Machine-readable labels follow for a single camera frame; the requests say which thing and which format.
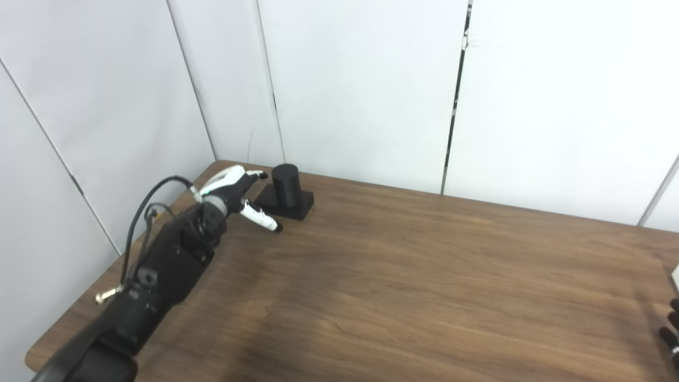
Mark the white square piece with hole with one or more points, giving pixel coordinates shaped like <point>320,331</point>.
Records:
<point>675,278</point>

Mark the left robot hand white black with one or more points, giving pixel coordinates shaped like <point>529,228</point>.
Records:
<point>233,188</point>

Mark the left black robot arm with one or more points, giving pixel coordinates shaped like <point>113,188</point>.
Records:
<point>159,276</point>

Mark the black peg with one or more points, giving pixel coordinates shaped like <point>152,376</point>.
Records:
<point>286,185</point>

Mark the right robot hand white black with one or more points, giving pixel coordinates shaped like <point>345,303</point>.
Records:
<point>672,334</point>

